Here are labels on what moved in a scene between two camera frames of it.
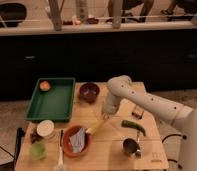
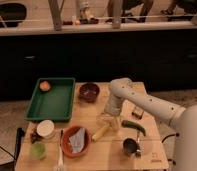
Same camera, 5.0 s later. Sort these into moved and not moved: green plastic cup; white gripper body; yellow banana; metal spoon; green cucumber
Moved: yellow banana
Not moved: green cucumber; white gripper body; green plastic cup; metal spoon
